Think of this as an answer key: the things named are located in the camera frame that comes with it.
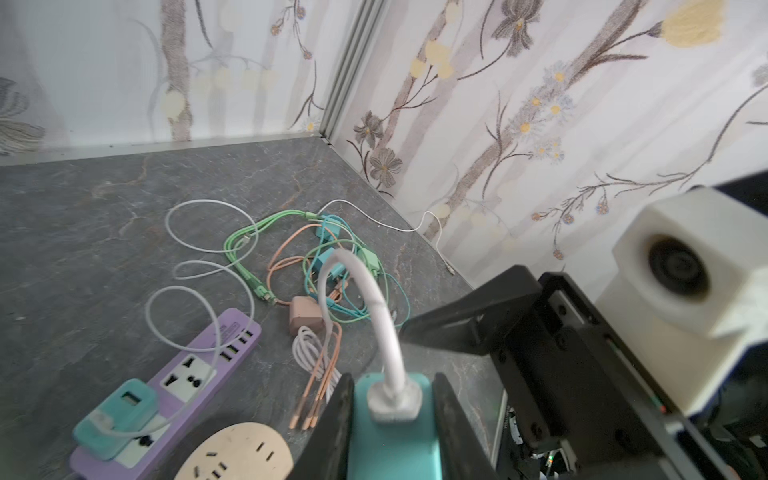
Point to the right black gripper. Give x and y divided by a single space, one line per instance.
576 387

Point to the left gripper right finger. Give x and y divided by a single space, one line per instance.
461 454

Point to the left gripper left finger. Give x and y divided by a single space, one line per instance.
326 454

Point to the pink round power socket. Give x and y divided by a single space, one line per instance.
246 450

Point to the green charger cube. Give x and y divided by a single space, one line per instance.
370 260

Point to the pink charger adapter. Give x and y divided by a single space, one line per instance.
304 312

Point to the purple power strip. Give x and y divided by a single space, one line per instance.
140 458

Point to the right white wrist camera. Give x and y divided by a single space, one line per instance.
690 294

